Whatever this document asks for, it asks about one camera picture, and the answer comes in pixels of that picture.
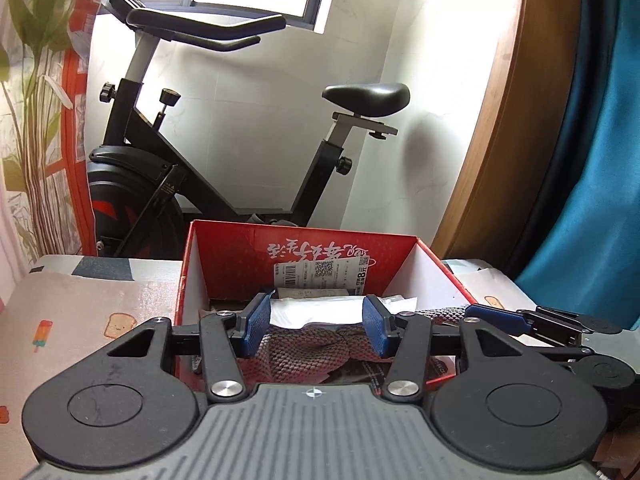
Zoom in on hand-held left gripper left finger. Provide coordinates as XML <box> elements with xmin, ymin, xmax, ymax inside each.
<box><xmin>102</xmin><ymin>292</ymin><xmax>272</xmax><ymax>404</ymax></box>

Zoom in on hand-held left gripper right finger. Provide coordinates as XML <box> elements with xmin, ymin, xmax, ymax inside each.
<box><xmin>362</xmin><ymin>294</ymin><xmax>551</xmax><ymax>404</ymax></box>

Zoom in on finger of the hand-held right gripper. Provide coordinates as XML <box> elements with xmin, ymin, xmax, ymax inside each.
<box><xmin>465</xmin><ymin>304</ymin><xmax>624</xmax><ymax>347</ymax></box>

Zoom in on grey knitted cloth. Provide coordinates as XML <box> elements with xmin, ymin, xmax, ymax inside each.
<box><xmin>244</xmin><ymin>304</ymin><xmax>473</xmax><ymax>387</ymax></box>

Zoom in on red strawberry cardboard box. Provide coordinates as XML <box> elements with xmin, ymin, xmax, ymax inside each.
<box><xmin>172</xmin><ymin>219</ymin><xmax>475</xmax><ymax>387</ymax></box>

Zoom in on red black plaid cloth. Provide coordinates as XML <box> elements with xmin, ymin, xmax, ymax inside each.
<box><xmin>325</xmin><ymin>357</ymin><xmax>453</xmax><ymax>387</ymax></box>

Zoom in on white plastic packet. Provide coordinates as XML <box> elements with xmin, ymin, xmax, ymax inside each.
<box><xmin>269</xmin><ymin>295</ymin><xmax>419</xmax><ymax>332</ymax></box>

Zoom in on blue curtain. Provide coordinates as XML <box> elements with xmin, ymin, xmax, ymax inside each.
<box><xmin>514</xmin><ymin>5</ymin><xmax>640</xmax><ymax>335</ymax></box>

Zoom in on printed pale tablecloth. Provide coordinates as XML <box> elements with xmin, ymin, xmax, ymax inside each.
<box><xmin>0</xmin><ymin>254</ymin><xmax>523</xmax><ymax>463</ymax></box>

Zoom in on black exercise bike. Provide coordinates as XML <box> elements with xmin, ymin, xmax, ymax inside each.
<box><xmin>87</xmin><ymin>0</ymin><xmax>412</xmax><ymax>261</ymax></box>

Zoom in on brown wooden door frame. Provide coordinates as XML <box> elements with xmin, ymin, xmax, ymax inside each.
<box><xmin>430</xmin><ymin>0</ymin><xmax>577</xmax><ymax>273</ymax></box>

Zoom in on printed wall cloth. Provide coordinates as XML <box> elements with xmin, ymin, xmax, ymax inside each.
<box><xmin>0</xmin><ymin>0</ymin><xmax>109</xmax><ymax>323</ymax></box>

